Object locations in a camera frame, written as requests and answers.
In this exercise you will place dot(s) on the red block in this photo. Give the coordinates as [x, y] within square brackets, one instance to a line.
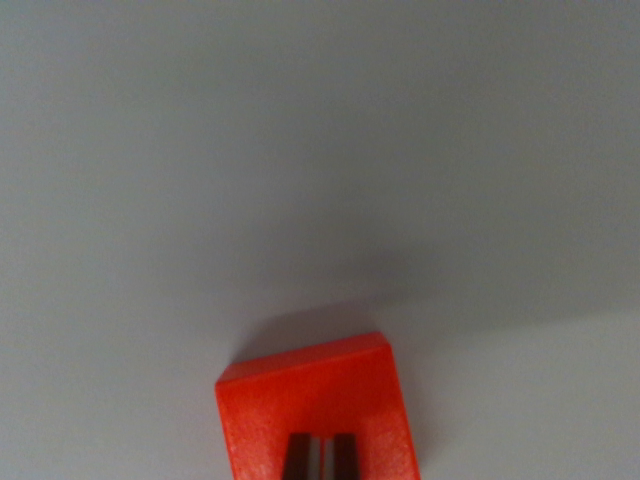
[310, 395]

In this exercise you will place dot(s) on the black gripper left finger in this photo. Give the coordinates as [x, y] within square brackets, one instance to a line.
[299, 457]

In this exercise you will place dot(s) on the white plastic tray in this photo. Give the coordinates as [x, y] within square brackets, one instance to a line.
[280, 160]

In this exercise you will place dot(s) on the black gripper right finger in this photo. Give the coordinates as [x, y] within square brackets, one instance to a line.
[345, 457]

